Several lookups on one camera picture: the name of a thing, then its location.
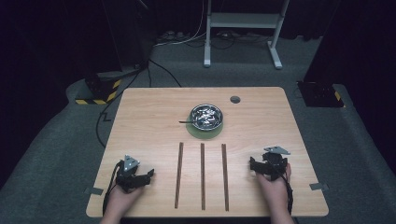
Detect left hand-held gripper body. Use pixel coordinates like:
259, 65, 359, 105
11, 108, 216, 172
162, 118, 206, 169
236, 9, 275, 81
115, 154, 148, 193

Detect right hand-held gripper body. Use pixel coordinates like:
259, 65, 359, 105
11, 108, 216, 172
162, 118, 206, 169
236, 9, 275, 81
262, 146, 291, 182

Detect brown wooden chopstick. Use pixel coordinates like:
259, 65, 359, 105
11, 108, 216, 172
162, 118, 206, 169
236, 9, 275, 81
220, 143, 229, 212
222, 143, 230, 212

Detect shiny metal bowl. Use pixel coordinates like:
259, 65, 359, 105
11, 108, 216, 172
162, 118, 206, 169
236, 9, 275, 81
190, 104, 224, 131

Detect person's left hand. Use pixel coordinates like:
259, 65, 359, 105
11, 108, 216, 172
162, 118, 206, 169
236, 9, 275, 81
106, 183, 146, 218

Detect person's right hand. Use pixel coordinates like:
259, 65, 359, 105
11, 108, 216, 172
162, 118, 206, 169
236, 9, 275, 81
256, 162, 292, 217

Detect pair of brown wooden chopsticks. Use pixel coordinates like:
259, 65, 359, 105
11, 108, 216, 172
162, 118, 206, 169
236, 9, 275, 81
174, 142, 185, 209
200, 143, 206, 211

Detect grey tape piece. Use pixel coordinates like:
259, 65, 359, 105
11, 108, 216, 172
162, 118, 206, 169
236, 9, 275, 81
309, 182, 330, 191
84, 187, 105, 196

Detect round green mat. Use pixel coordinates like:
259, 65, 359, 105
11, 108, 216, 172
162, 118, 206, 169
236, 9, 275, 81
186, 115, 224, 141

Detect black base with yellow mark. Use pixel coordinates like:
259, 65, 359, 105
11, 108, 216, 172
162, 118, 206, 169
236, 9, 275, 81
296, 80, 346, 108

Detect black base with striped edge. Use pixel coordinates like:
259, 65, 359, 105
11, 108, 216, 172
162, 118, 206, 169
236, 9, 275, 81
75, 72, 122, 105

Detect white metal stand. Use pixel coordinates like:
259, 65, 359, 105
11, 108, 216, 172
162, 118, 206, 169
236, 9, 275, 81
203, 0, 290, 70

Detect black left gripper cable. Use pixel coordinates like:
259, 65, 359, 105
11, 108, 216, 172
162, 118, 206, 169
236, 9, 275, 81
102, 160, 125, 217

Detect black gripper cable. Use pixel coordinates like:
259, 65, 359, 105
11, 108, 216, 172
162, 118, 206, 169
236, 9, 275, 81
278, 172, 294, 216
102, 160, 125, 217

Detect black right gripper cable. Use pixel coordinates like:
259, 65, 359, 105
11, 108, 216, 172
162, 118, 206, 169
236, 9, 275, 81
278, 172, 294, 216

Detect black floor cable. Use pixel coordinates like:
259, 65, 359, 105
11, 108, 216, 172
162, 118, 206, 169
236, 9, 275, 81
95, 58, 183, 148

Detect white cable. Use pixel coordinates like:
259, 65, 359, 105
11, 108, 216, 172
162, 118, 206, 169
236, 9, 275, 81
153, 0, 208, 49

